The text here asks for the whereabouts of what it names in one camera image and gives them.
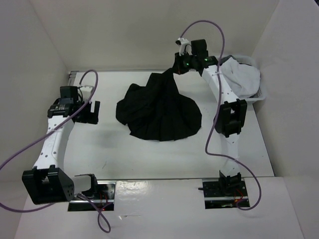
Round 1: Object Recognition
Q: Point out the white plastic basket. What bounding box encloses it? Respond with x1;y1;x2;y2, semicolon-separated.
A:
219;53;268;105

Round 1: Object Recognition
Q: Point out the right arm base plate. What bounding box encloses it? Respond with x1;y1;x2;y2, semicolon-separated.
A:
198;179;250;209

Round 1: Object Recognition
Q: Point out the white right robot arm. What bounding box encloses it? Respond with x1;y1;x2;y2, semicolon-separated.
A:
173;37;247;197

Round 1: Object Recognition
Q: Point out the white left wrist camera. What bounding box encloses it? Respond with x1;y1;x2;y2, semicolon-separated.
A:
78;85;94;102

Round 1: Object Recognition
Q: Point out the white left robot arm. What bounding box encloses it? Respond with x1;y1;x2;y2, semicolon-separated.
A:
22;85;100;205

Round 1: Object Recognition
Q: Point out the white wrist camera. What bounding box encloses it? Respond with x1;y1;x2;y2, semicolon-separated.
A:
175;37;191;56
78;85;94;102

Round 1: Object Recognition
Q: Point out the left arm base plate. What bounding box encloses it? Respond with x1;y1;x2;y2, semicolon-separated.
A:
68;180;116;212

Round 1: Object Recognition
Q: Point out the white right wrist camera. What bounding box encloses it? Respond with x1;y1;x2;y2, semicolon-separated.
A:
175;37;191;56

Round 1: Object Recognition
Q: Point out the white skirt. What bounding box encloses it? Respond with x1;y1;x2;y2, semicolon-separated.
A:
218;56;261;99

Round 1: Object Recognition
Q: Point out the black skirt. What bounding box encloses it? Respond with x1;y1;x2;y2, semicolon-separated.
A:
116;68;202;141

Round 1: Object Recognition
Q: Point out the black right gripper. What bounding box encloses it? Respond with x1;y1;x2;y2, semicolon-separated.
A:
171;50;196;75

